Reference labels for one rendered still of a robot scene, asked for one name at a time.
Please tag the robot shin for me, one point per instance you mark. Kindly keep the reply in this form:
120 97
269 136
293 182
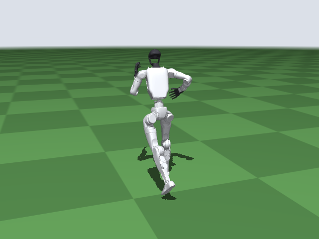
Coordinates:
167 154
160 162

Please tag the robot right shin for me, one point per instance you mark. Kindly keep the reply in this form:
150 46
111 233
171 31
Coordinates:
167 154

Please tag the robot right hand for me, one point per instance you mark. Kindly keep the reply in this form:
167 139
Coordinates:
176 92

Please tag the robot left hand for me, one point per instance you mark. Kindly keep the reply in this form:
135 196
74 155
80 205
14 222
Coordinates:
136 68

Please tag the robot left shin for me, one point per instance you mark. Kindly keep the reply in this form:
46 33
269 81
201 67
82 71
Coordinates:
160 162

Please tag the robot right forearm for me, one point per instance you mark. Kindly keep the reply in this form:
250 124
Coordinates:
183 87

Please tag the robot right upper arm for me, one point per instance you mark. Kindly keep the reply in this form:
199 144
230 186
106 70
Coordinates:
172 73

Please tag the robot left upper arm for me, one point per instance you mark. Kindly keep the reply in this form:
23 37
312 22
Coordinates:
141 75

